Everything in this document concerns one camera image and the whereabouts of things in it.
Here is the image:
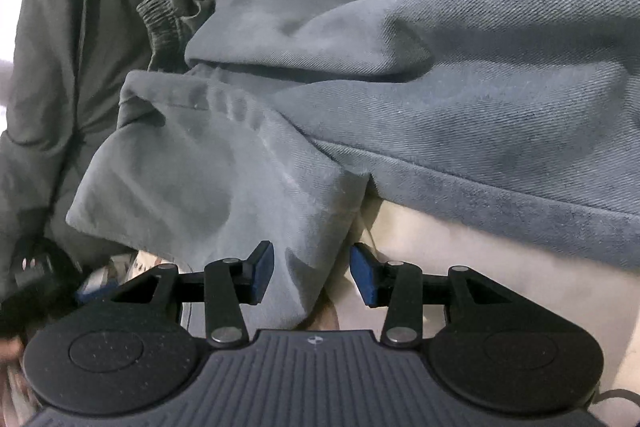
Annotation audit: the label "dark grey padded jacket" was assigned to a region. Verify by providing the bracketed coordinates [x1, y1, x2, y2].
[0, 0, 341, 303]

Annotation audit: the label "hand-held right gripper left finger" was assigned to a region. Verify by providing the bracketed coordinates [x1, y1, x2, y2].
[107, 241, 275, 349]

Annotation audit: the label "black cable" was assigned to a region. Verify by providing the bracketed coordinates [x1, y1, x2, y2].
[592, 387, 640, 408]

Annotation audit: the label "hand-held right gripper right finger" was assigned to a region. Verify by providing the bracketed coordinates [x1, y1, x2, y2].
[349, 243, 510, 349]

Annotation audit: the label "blue denim pants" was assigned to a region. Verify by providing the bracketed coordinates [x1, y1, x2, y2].
[66, 0, 640, 333]

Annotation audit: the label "cream bear print bed sheet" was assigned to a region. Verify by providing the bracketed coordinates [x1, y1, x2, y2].
[107, 0, 640, 413]

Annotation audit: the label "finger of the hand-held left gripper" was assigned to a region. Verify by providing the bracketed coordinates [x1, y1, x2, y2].
[75, 273, 117, 307]

